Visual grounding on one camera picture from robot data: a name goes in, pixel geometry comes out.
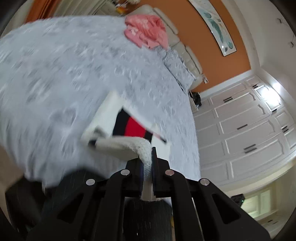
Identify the white red black knit sweater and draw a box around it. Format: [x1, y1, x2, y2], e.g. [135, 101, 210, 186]
[81, 91, 171, 201]

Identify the white panelled wardrobe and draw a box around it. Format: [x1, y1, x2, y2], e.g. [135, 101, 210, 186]
[193, 76, 295, 186]

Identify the black object beside bed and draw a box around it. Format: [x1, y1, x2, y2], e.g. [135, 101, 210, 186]
[189, 91, 202, 108]

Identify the grey butterfly bedspread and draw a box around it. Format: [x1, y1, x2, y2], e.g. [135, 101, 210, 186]
[1, 16, 201, 187]

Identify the beige padded headboard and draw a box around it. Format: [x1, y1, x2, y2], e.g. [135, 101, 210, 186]
[128, 4, 203, 90]

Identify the grey butterfly pillow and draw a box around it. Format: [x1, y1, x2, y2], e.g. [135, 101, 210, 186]
[155, 46, 196, 93]

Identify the pink garment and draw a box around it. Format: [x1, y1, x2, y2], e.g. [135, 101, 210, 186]
[124, 15, 169, 50]

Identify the beige curtain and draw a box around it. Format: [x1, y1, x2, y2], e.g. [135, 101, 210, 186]
[53, 0, 120, 17]

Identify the orange curtain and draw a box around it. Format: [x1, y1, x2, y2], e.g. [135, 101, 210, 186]
[25, 0, 61, 23]

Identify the plush toy on nightstand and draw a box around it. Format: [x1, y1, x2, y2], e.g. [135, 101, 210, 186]
[127, 0, 140, 5]

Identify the framed wall picture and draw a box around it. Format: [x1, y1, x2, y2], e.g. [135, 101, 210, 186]
[189, 0, 237, 57]

